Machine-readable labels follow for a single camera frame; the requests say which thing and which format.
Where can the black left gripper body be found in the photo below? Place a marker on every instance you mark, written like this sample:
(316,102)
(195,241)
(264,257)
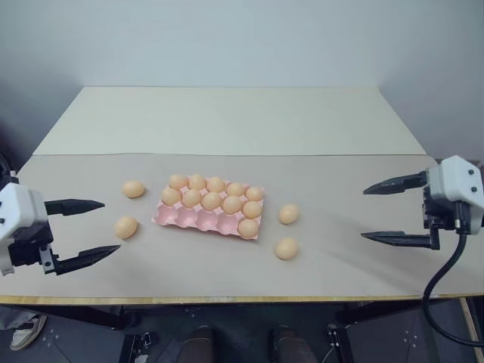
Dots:
(28,249)

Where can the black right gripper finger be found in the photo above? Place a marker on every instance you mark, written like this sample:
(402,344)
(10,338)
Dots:
(401,183)
(404,238)

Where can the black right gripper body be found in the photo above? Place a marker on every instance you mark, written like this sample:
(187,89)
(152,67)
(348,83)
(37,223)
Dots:
(440,215)

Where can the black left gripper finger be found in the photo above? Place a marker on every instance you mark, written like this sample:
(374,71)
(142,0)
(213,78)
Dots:
(73,206)
(89,256)

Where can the pink egg tray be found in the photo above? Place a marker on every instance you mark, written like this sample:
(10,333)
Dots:
(196,219)

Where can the brown egg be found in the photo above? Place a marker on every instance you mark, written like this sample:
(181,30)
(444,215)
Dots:
(191,198)
(126,227)
(178,181)
(286,248)
(289,213)
(235,188)
(252,209)
(170,196)
(133,188)
(211,200)
(215,184)
(248,228)
(254,193)
(231,204)
(197,182)

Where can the white grey sneaker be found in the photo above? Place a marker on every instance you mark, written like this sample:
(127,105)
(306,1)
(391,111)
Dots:
(27,332)

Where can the dark rounded shape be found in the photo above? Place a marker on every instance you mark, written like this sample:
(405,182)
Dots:
(289,346)
(198,346)

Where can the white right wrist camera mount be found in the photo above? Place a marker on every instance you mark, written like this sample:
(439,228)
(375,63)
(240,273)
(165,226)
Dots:
(453,181)

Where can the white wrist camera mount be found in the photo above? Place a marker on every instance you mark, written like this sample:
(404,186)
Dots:
(19,211)
(453,181)

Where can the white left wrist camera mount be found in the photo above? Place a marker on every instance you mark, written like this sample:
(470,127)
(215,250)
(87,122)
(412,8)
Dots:
(19,211)

